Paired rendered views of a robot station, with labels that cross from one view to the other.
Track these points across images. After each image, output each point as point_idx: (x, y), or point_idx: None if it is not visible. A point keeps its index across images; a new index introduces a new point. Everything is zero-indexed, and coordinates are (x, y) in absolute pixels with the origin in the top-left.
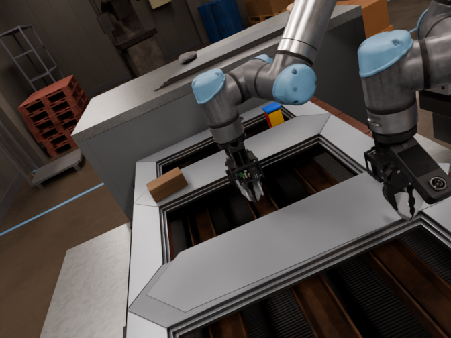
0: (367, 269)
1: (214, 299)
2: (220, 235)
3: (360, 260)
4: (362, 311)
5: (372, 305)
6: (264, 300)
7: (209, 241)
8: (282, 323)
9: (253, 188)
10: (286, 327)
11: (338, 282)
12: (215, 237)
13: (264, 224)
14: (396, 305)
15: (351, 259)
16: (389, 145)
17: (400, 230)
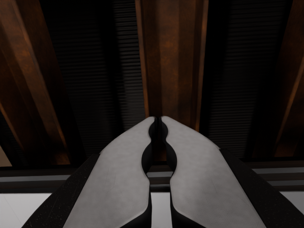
0: (244, 97)
1: None
2: (33, 195)
3: (247, 82)
4: (206, 134)
5: (218, 132)
6: (116, 84)
7: (2, 197)
8: (130, 117)
9: (167, 163)
10: (133, 122)
11: (207, 98)
12: (18, 195)
13: (152, 212)
14: (235, 140)
15: (240, 76)
16: None
17: None
